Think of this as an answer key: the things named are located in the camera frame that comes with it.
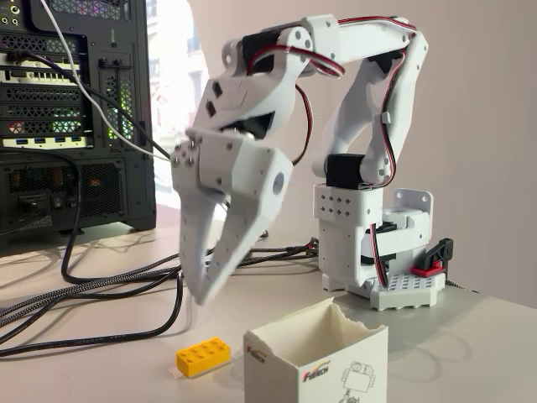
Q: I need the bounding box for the yellow toy brick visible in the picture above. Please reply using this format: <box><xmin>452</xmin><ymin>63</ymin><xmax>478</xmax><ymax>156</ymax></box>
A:
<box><xmin>175</xmin><ymin>337</ymin><xmax>232</xmax><ymax>379</ymax></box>

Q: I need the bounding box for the white cardboard box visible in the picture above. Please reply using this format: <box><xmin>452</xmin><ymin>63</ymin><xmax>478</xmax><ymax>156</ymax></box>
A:
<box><xmin>242</xmin><ymin>296</ymin><xmax>389</xmax><ymax>403</ymax></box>

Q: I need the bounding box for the bright window with street view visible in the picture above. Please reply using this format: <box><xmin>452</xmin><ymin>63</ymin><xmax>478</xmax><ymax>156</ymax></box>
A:
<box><xmin>144</xmin><ymin>0</ymin><xmax>215</xmax><ymax>211</ymax></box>

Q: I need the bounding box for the black computer tower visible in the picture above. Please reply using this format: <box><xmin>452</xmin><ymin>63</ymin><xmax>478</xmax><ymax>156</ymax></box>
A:
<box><xmin>0</xmin><ymin>0</ymin><xmax>157</xmax><ymax>249</ymax></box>

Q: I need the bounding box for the black and red table clamp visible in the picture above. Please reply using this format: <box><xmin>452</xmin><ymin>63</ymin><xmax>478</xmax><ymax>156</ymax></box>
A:
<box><xmin>410</xmin><ymin>238</ymin><xmax>456</xmax><ymax>276</ymax></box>

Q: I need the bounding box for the red black servo wire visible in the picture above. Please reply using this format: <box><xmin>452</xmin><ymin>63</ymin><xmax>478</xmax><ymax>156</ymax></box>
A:
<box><xmin>247</xmin><ymin>16</ymin><xmax>419</xmax><ymax>290</ymax></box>

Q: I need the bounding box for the braided black white cable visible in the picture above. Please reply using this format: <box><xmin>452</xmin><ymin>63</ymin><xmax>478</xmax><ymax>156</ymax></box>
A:
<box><xmin>0</xmin><ymin>272</ymin><xmax>181</xmax><ymax>341</ymax></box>
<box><xmin>0</xmin><ymin>237</ymin><xmax>326</xmax><ymax>320</ymax></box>

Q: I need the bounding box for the black power cable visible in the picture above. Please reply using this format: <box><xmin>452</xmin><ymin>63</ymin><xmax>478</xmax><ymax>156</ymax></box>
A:
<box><xmin>0</xmin><ymin>146</ymin><xmax>185</xmax><ymax>286</ymax></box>

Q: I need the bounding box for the thin black cable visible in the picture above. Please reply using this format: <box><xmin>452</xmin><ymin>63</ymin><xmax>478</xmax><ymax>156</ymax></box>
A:
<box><xmin>8</xmin><ymin>48</ymin><xmax>174</xmax><ymax>160</ymax></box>

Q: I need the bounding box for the smooth black cable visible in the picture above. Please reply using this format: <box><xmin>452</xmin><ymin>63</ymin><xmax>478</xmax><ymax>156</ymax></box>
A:
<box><xmin>0</xmin><ymin>268</ymin><xmax>185</xmax><ymax>360</ymax></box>

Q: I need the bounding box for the thin white cable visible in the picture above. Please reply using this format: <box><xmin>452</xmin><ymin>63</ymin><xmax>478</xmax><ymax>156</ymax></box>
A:
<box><xmin>39</xmin><ymin>0</ymin><xmax>175</xmax><ymax>163</ymax></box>

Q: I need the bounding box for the thin braided cable end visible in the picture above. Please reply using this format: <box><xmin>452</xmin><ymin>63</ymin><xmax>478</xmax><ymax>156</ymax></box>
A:
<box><xmin>443</xmin><ymin>276</ymin><xmax>479</xmax><ymax>295</ymax></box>

